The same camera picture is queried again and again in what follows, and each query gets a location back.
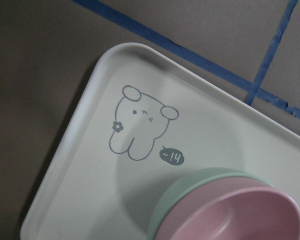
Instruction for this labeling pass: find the small pink bowl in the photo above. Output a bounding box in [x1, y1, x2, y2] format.
[154, 177, 300, 240]

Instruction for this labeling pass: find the green bowl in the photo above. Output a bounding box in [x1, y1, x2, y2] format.
[147, 167, 271, 240]

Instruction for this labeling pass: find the cream rabbit tray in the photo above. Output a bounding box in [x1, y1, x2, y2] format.
[20, 43, 300, 240]

